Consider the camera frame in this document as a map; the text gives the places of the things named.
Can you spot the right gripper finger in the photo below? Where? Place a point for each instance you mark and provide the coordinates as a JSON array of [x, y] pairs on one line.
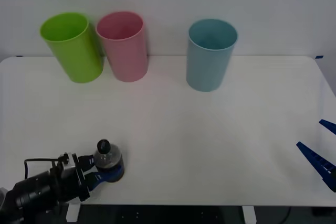
[[319, 159], [329, 125]]

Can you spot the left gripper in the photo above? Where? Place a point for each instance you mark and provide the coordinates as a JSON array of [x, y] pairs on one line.
[[71, 186]]

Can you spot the dark drink bottle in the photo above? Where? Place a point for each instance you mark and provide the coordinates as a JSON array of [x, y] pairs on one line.
[[109, 159]]

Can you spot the white table leg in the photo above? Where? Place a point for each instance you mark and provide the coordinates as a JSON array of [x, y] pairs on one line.
[[73, 213], [249, 214]]

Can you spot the green plastic bin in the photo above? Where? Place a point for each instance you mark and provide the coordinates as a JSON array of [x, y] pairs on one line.
[[76, 58]]

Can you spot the pink plastic bin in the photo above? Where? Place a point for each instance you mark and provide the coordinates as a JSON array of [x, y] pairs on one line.
[[126, 56]]

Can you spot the pale blue plastic bin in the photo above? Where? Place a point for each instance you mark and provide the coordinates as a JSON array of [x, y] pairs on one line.
[[204, 66]]

